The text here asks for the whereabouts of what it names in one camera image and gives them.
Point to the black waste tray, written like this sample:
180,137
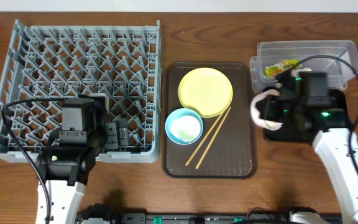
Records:
312,121

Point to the brown plastic tray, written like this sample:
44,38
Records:
233,154

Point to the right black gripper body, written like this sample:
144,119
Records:
268,109

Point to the white bowl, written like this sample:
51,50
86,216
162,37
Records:
255,113

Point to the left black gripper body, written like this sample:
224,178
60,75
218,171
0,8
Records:
112,135

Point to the grey dishwasher rack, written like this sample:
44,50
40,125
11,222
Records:
44,63

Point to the white tissue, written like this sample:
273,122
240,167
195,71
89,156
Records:
295,72

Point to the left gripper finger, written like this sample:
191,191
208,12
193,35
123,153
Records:
112,142
123,132

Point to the clear plastic bin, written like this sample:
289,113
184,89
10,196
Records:
272,53

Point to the yellow plate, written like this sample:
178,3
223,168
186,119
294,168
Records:
206,91

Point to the right wooden chopstick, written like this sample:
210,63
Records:
212,139

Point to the green orange snack wrapper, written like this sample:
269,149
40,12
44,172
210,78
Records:
279,67

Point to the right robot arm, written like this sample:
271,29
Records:
338,150

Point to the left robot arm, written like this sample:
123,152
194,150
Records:
70,154

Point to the light blue bowl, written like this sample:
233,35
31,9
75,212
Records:
178,114

